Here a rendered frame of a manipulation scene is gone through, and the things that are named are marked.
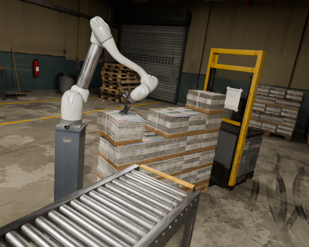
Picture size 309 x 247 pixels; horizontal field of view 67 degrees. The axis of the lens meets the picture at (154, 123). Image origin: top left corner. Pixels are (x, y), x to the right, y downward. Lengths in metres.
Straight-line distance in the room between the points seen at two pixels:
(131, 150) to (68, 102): 0.69
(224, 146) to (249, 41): 5.78
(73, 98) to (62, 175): 0.63
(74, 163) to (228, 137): 2.21
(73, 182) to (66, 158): 0.21
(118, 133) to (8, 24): 7.04
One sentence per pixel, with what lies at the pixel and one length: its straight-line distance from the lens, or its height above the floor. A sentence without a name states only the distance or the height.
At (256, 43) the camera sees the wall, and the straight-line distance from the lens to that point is 8.77.
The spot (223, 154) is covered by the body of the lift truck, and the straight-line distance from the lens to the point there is 3.55.
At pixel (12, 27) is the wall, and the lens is 8.72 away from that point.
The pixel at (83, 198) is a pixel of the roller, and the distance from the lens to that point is 1.41.
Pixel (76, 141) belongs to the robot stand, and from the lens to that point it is 1.91.
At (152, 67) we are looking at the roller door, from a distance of 10.16.
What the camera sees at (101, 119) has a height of 0.99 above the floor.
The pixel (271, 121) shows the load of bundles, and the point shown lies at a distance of 7.05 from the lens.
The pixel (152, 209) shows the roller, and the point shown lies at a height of 0.79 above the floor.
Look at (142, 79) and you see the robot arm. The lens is 1.98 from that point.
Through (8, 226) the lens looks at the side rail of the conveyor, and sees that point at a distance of 1.28.
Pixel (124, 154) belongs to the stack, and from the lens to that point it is 2.11.
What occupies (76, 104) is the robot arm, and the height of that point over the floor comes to 1.18.
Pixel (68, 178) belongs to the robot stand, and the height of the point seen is 0.58.
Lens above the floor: 1.57
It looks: 15 degrees down
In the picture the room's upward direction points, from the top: 7 degrees clockwise
